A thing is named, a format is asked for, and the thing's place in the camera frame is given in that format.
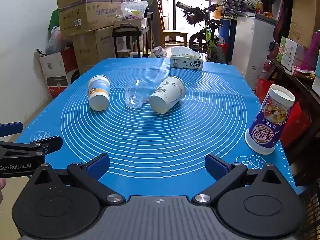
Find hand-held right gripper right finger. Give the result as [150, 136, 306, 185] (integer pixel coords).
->
[192, 153, 285, 205]

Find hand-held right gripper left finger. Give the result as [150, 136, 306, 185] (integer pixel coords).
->
[32, 153, 126, 207]

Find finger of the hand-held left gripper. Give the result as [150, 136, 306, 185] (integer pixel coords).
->
[0, 122, 24, 138]
[0, 135, 63, 158]

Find purple milk tea cup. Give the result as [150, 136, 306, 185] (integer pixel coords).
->
[244, 84, 296, 155]

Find blue and white paper cup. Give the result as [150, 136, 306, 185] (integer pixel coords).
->
[87, 75, 111, 111]

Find clear plastic cup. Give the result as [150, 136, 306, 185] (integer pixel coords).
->
[124, 79, 151, 109]

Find white floral paper cup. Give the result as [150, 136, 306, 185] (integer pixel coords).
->
[149, 76, 187, 114]

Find person's left hand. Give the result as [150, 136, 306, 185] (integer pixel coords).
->
[0, 179, 6, 205]

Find blue ringed silicone mat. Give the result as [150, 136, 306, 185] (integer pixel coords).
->
[15, 57, 297, 198]

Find white and red cardboard box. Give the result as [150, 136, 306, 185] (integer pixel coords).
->
[37, 47, 80, 99]

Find red paper bag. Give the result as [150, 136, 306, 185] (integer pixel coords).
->
[254, 78, 275, 103]

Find white plastic bag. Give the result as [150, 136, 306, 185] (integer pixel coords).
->
[46, 26, 73, 55]

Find white tissue pack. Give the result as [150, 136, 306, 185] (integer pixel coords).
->
[170, 46, 204, 70]

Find black woven basket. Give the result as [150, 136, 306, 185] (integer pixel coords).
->
[297, 185, 320, 240]

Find tall brown cardboard box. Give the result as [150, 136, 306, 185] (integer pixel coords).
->
[72, 25, 117, 75]

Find dark wooden shelf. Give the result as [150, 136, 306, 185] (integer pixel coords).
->
[265, 55, 320, 160]

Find green bag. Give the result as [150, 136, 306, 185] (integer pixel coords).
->
[48, 9, 59, 31]

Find green and black bicycle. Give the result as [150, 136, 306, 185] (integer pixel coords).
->
[176, 1, 227, 64]

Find white chest freezer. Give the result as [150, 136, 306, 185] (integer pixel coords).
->
[231, 12, 278, 91]

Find crumpled plastic bag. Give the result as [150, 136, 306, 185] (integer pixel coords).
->
[149, 46, 167, 58]

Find green and white carton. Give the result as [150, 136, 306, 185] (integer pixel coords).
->
[277, 36, 298, 71]

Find large open cardboard box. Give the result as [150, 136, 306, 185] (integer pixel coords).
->
[56, 0, 125, 38]

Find black utility cart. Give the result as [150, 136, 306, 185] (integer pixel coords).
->
[112, 24, 150, 58]

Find blue barrel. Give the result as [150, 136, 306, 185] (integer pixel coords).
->
[218, 18, 232, 44]

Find wooden chair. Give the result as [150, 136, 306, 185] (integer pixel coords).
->
[156, 0, 189, 48]

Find pink box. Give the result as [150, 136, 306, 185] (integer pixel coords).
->
[299, 31, 320, 72]

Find clear bag of packets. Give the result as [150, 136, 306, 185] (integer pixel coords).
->
[120, 0, 148, 22]

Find white plastic jug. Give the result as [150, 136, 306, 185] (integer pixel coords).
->
[210, 0, 224, 19]

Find floral cloth bag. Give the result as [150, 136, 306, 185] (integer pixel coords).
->
[222, 0, 259, 18]

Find dark red hanging bag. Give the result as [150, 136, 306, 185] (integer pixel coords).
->
[273, 0, 298, 43]

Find brown upright cardboard box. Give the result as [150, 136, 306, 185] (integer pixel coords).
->
[288, 0, 320, 48]

